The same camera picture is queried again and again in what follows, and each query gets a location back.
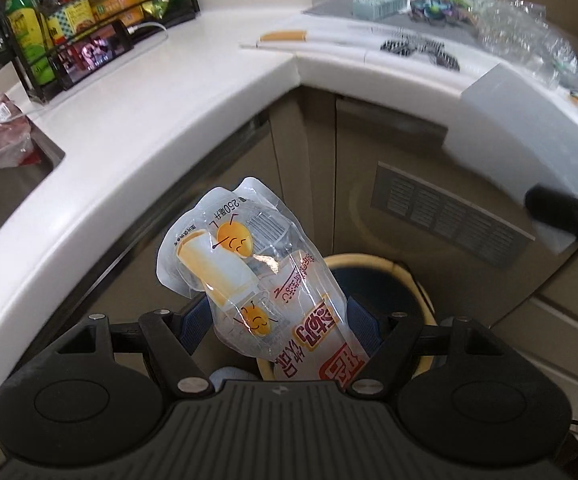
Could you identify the grey counter mat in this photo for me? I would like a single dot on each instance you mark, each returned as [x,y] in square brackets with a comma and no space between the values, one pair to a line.
[463,36]

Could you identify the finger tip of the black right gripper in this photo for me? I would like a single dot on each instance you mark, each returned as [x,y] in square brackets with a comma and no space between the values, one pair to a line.
[553,208]

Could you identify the grey vent grille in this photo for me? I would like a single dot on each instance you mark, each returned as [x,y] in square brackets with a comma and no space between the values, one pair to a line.
[448,216]

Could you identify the beige round trash bin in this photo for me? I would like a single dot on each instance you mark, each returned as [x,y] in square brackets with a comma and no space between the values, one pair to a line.
[376,288]

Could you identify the blue pink wrapper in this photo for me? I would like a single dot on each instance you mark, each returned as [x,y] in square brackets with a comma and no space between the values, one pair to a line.
[438,12]

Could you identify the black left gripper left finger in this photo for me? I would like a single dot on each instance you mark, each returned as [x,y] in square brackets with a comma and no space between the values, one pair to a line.
[168,363]

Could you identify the green yellow-cap bottle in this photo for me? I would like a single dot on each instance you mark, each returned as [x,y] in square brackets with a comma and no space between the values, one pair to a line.
[28,26]

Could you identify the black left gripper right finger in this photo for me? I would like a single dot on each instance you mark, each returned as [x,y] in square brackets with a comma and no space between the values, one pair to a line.
[389,339]

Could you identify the white printed paper sheet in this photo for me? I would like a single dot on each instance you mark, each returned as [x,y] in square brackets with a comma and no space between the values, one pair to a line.
[443,62]

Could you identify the light blue sponge block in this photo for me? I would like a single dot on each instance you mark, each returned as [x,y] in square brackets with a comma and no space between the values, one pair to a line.
[375,10]

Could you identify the smartphone with lit screen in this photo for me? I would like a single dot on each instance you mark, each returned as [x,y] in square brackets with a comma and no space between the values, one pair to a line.
[79,59]

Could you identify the crumpled clear plastic wrap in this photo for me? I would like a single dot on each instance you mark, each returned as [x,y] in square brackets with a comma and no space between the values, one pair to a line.
[517,31]

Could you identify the black wire spice rack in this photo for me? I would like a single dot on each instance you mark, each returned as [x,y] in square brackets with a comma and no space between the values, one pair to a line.
[187,11]

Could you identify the red-cap sauce bottle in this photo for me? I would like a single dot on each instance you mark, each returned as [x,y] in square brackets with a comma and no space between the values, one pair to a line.
[67,18]

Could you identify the stainless steel sink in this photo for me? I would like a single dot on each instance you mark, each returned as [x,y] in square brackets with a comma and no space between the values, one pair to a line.
[16,184]

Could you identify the clear yellow-print milk pouch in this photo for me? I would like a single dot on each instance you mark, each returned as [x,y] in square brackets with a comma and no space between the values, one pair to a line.
[271,295]

